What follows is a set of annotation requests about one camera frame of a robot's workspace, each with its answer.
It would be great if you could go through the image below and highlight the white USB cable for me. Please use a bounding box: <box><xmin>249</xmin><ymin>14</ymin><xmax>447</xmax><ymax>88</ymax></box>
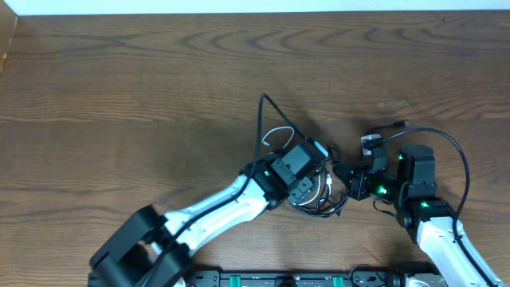
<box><xmin>261</xmin><ymin>126</ymin><xmax>334</xmax><ymax>207</ymax></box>

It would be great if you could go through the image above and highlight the black USB cable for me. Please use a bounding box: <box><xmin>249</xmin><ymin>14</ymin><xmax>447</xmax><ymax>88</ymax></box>
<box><xmin>286</xmin><ymin>120</ymin><xmax>411</xmax><ymax>218</ymax></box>

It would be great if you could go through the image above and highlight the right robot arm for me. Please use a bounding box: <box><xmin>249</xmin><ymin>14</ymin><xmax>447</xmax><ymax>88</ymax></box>
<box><xmin>332</xmin><ymin>144</ymin><xmax>504</xmax><ymax>286</ymax></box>

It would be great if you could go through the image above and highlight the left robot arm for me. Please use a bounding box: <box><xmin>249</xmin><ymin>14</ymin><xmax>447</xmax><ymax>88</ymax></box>
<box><xmin>88</xmin><ymin>139</ymin><xmax>328</xmax><ymax>287</ymax></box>

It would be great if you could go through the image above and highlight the left camera black cable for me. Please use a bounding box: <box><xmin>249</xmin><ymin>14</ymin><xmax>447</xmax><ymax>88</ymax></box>
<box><xmin>139</xmin><ymin>93</ymin><xmax>310</xmax><ymax>287</ymax></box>

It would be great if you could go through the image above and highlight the camera black cable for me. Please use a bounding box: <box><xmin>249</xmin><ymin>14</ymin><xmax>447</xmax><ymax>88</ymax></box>
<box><xmin>139</xmin><ymin>93</ymin><xmax>310</xmax><ymax>287</ymax></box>
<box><xmin>372</xmin><ymin>127</ymin><xmax>499</xmax><ymax>287</ymax></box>

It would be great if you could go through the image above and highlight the right camera black cable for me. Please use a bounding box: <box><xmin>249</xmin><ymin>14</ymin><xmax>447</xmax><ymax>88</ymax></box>
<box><xmin>372</xmin><ymin>127</ymin><xmax>499</xmax><ymax>287</ymax></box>

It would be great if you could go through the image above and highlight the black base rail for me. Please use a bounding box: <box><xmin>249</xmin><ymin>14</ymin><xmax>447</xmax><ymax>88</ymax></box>
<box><xmin>184</xmin><ymin>261</ymin><xmax>447</xmax><ymax>287</ymax></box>

